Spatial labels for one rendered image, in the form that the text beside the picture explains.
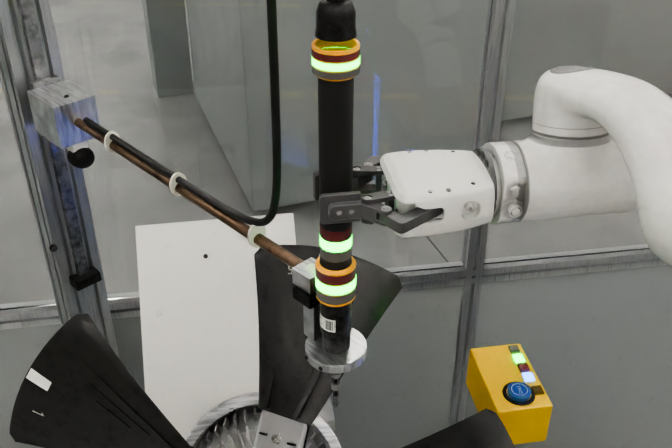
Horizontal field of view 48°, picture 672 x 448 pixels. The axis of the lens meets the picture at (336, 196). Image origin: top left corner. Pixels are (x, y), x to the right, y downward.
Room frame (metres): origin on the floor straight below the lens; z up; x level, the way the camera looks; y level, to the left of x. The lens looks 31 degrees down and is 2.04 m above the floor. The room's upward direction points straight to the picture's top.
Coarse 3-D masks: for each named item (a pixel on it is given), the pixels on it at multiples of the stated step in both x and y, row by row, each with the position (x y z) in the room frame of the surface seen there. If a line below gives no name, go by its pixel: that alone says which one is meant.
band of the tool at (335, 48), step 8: (320, 40) 0.66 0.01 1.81; (352, 40) 0.66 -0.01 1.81; (312, 48) 0.64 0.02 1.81; (320, 48) 0.66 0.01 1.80; (328, 48) 0.67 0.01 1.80; (336, 48) 0.67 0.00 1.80; (344, 48) 0.67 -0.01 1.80; (352, 48) 0.63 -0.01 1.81; (312, 56) 0.64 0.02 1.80; (336, 72) 0.63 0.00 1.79; (328, 80) 0.63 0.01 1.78; (336, 80) 0.63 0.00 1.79; (344, 80) 0.63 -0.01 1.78
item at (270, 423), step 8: (264, 416) 0.73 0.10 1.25; (272, 416) 0.72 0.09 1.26; (280, 416) 0.71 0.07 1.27; (264, 424) 0.72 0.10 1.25; (272, 424) 0.71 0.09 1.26; (280, 424) 0.71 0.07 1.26; (288, 424) 0.70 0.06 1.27; (296, 424) 0.69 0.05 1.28; (304, 424) 0.69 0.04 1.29; (272, 432) 0.70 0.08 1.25; (280, 432) 0.70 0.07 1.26; (288, 432) 0.69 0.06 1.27; (296, 432) 0.68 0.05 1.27; (304, 432) 0.68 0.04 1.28; (256, 440) 0.71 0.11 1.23; (264, 440) 0.70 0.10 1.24; (288, 440) 0.68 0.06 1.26; (296, 440) 0.68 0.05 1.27; (304, 440) 0.67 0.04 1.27
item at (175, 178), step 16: (272, 0) 0.71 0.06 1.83; (272, 16) 0.71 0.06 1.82; (272, 32) 0.71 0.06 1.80; (272, 48) 0.71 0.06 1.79; (272, 64) 0.71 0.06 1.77; (272, 80) 0.71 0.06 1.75; (272, 96) 0.71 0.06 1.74; (272, 112) 0.71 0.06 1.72; (96, 128) 1.01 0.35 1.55; (272, 128) 0.71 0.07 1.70; (128, 144) 0.95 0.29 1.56; (272, 144) 0.71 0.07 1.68; (144, 160) 0.91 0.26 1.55; (176, 176) 0.86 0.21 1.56; (176, 192) 0.86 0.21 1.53; (192, 192) 0.83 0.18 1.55; (272, 192) 0.71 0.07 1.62; (224, 208) 0.78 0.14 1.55; (272, 208) 0.71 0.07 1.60; (256, 224) 0.74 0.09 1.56
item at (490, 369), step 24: (480, 360) 1.03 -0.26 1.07; (504, 360) 1.03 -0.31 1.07; (528, 360) 1.03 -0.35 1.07; (480, 384) 0.99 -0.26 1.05; (504, 384) 0.97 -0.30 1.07; (528, 384) 0.97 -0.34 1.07; (480, 408) 0.98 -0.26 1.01; (504, 408) 0.92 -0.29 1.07; (528, 408) 0.92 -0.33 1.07; (528, 432) 0.92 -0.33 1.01
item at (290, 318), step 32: (256, 256) 0.89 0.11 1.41; (352, 256) 0.83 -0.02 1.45; (288, 288) 0.83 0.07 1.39; (384, 288) 0.79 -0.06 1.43; (288, 320) 0.80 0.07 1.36; (352, 320) 0.76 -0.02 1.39; (288, 352) 0.77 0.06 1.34; (288, 384) 0.73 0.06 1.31; (320, 384) 0.71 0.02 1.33; (288, 416) 0.70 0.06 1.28
